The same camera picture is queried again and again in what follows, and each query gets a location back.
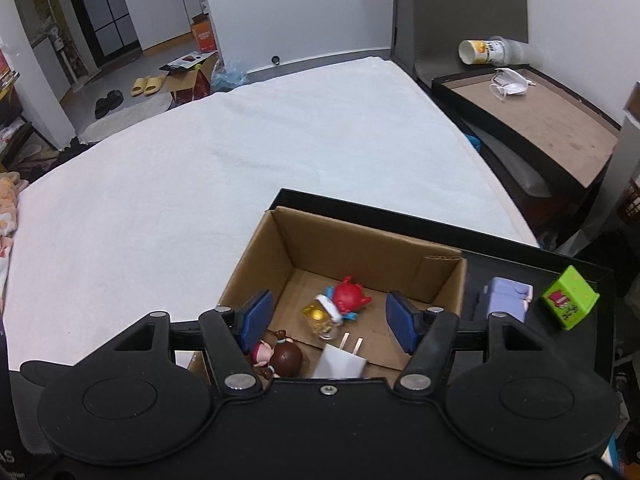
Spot orange box on floor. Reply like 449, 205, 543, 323
191, 13, 217, 52

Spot white desk frame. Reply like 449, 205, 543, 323
585, 82, 640, 242

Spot black tray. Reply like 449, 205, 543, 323
174, 187, 618, 396

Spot brown cardboard box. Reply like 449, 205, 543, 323
218, 207, 468, 382

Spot brown board black frame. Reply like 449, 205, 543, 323
432, 67, 620, 191

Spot yellow slippers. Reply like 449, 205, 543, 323
130, 74, 166, 98

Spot lavender block toy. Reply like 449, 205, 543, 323
473, 278, 534, 323

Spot green cube toy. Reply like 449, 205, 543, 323
542, 266, 600, 330

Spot black slippers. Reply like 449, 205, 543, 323
94, 90, 124, 119

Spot grey chair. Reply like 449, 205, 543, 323
390, 0, 528, 86

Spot white plug charger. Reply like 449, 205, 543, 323
311, 332, 367, 379

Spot brown hair doll figure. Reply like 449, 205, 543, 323
250, 330, 304, 380

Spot yellow clear small toy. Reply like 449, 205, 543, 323
302, 295, 343, 340

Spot white face mask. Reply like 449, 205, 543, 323
489, 67, 537, 101

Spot cardboard box on floor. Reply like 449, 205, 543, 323
163, 53, 218, 107

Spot red hair doll figure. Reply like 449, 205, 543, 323
326, 275, 372, 321

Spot stack of paper cups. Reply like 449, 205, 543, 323
458, 36, 532, 67

